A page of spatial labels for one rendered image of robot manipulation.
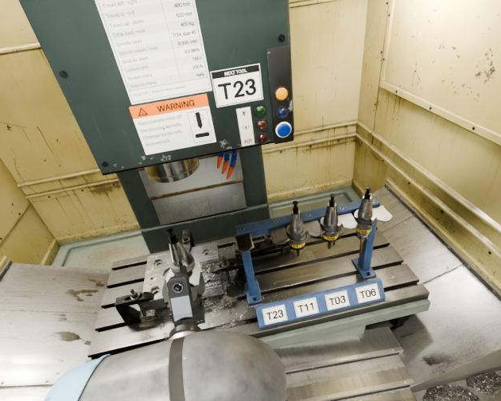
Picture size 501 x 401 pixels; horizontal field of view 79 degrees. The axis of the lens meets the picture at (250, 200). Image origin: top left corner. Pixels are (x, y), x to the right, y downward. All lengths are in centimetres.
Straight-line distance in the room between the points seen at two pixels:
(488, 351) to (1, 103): 225
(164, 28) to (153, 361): 52
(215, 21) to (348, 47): 130
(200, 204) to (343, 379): 96
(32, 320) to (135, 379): 140
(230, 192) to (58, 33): 106
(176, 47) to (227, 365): 52
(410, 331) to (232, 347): 108
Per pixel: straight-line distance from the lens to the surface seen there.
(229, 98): 65
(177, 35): 63
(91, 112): 69
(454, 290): 143
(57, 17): 66
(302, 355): 121
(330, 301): 112
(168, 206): 155
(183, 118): 66
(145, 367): 35
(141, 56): 64
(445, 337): 135
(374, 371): 127
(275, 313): 109
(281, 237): 93
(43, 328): 169
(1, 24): 184
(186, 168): 87
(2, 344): 169
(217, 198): 153
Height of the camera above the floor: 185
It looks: 36 degrees down
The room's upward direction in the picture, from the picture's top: 9 degrees counter-clockwise
